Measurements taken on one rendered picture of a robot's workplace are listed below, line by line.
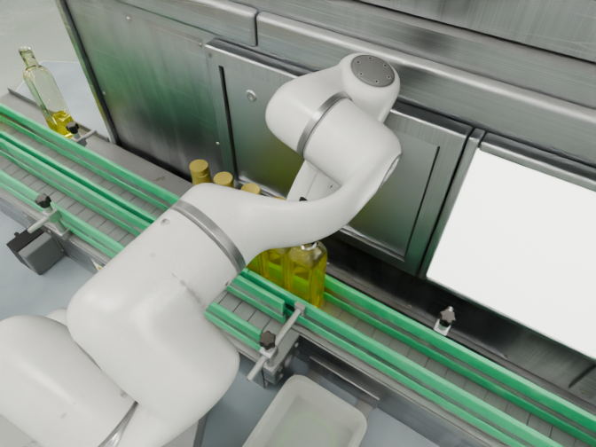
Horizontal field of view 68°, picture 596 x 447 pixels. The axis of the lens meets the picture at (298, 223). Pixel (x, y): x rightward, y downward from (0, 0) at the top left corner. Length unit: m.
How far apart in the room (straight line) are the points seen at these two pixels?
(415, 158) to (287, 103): 0.31
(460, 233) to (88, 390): 0.57
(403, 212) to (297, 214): 0.43
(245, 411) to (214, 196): 0.68
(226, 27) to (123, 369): 0.58
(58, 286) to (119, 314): 0.92
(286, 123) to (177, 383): 0.25
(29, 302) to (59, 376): 0.85
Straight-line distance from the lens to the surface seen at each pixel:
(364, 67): 0.50
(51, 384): 0.43
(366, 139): 0.42
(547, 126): 0.62
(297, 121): 0.44
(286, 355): 0.89
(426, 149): 0.69
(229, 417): 1.00
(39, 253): 1.27
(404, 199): 0.76
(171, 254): 0.35
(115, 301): 0.35
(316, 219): 0.38
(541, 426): 0.95
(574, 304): 0.81
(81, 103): 1.86
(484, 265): 0.80
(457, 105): 0.64
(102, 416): 0.44
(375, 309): 0.87
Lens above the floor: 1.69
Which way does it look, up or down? 49 degrees down
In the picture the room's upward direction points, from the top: straight up
